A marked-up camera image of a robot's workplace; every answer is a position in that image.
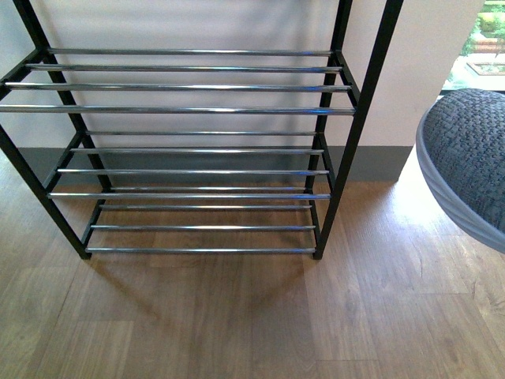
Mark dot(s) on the black metal shoe rack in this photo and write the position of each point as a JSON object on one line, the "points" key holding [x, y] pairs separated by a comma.
{"points": [[337, 78]]}

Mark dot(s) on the grey sneaker white sole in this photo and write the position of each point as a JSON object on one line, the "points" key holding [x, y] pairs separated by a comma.
{"points": [[460, 151]]}

